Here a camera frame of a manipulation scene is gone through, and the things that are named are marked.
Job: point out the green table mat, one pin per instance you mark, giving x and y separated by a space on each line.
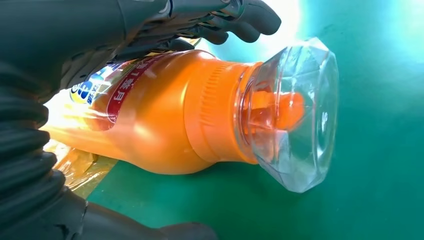
364 132

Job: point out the orange bottle clear cap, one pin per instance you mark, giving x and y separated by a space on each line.
172 116

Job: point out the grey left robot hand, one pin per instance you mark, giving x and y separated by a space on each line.
66 30

